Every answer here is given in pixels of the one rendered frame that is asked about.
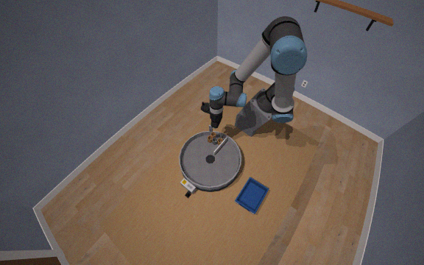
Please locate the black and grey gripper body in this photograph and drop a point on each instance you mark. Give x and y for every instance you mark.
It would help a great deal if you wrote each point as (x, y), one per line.
(215, 115)

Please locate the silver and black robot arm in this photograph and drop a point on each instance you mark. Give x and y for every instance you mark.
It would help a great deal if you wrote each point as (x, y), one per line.
(288, 54)

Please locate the blue open crate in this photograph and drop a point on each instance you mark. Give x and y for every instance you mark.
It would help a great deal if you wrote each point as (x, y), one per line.
(251, 195)

